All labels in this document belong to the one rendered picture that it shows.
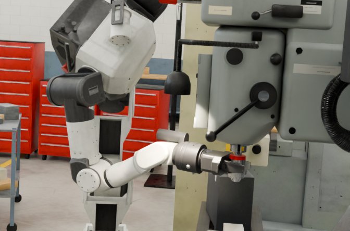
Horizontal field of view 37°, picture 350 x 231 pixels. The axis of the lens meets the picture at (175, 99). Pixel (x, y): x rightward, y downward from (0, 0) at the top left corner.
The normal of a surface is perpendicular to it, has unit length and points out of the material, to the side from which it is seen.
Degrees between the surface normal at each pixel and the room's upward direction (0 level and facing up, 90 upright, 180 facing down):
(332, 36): 90
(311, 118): 90
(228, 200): 90
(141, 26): 58
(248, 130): 118
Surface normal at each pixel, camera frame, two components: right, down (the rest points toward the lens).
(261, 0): -0.11, 0.11
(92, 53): 0.13, -0.42
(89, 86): 0.86, 0.01
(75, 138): -0.31, 0.19
